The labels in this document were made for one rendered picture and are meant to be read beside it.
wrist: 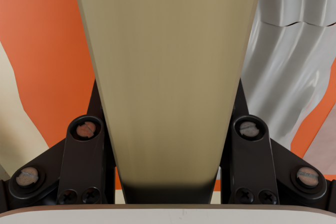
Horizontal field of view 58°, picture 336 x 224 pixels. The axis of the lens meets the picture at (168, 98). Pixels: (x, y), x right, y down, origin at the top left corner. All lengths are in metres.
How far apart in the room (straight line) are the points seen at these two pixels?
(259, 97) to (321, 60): 0.04
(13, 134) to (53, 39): 0.11
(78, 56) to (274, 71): 0.12
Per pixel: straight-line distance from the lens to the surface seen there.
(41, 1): 0.18
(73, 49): 0.19
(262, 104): 0.22
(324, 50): 0.20
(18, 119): 0.26
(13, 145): 0.29
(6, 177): 0.33
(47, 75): 0.21
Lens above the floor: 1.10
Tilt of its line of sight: 43 degrees down
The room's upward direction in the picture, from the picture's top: 180 degrees counter-clockwise
